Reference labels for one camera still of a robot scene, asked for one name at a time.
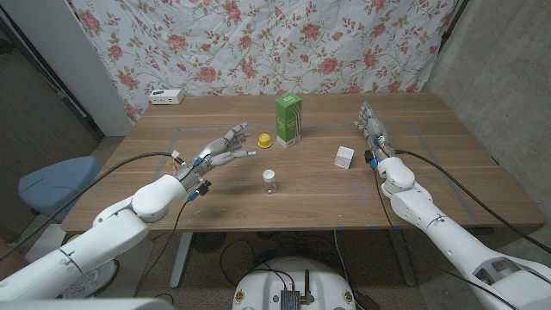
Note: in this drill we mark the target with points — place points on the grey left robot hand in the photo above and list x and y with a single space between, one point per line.
211 153

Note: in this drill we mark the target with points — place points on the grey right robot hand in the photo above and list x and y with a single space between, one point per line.
375 129

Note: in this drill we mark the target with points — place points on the clear white-capped medicine bottle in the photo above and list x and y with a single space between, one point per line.
269 183

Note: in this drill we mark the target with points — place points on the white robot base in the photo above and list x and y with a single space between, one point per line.
267 284

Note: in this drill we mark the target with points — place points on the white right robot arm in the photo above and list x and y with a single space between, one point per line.
422 206

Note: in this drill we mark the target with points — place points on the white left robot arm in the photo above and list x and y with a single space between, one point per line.
107 232

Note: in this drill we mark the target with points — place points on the white perforated cube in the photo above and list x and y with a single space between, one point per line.
344 157

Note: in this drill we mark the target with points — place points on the small yellow cap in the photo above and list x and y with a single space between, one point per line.
264 141

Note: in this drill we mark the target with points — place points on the white power adapter box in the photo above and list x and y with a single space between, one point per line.
165 97

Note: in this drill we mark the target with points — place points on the green straw box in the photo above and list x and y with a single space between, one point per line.
288 120

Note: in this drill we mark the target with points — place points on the dark round floor fan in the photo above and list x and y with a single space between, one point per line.
209 242

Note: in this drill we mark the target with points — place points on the white table leg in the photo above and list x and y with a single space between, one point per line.
181 262
402 262

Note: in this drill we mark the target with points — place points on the floral backdrop cloth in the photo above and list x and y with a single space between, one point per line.
258 43

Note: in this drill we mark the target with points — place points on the black stand pole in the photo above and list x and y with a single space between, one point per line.
452 21

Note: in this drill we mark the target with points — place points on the blue padded stool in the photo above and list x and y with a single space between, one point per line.
56 185

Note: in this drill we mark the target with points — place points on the black antenna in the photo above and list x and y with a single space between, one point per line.
307 286

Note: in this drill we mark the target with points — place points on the grey computer module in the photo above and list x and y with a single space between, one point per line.
290 299

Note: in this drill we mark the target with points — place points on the black power brick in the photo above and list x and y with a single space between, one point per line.
366 301

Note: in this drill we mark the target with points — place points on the grey sneaker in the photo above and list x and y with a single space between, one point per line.
92 280

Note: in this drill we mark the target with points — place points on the white door panel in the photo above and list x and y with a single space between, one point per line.
64 51

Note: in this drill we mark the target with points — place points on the white robot torso shell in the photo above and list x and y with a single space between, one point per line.
86 305

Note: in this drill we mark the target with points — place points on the person leg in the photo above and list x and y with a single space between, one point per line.
10 264

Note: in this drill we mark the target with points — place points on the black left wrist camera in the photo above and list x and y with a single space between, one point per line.
201 188

